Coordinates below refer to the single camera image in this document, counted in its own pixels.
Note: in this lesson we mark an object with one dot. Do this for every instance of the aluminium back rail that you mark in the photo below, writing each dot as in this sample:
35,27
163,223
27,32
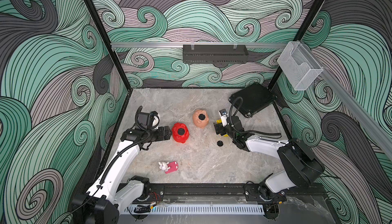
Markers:
154,44

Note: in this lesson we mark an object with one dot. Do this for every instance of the aluminium rail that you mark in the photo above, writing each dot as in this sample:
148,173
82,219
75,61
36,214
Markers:
341,80
154,44

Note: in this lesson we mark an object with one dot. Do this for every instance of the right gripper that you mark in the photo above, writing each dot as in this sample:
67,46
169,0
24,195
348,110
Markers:
218,127

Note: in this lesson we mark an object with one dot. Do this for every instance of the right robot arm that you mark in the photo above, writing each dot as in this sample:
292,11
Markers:
301,167

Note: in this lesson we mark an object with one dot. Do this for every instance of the clear plastic wall bin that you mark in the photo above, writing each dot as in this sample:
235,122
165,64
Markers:
299,65

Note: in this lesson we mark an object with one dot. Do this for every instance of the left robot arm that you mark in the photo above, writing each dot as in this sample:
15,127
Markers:
104,201

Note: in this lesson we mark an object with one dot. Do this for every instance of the black square plate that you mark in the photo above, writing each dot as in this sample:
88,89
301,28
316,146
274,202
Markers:
255,97

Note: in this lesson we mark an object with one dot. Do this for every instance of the yellow piggy bank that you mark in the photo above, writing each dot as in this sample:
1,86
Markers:
219,128

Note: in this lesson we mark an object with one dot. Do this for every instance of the red piggy bank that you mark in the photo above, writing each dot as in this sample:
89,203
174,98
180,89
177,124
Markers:
178,138

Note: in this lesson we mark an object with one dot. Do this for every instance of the white bunny on pink base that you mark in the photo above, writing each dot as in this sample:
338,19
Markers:
168,167

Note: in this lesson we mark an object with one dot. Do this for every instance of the white vented strip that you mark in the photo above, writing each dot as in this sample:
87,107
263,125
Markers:
200,209

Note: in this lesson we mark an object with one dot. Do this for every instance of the black perforated wall tray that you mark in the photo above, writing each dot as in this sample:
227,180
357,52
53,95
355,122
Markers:
218,55

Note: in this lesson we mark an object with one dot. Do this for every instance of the aluminium right rail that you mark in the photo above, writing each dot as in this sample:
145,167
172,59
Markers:
341,80

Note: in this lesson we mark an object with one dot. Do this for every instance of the peach piggy bank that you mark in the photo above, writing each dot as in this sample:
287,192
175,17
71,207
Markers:
197,122

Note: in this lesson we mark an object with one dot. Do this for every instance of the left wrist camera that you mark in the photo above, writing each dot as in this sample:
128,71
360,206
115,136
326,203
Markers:
154,120

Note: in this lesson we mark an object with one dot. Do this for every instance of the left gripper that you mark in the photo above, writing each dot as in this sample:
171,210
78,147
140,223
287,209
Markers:
161,137

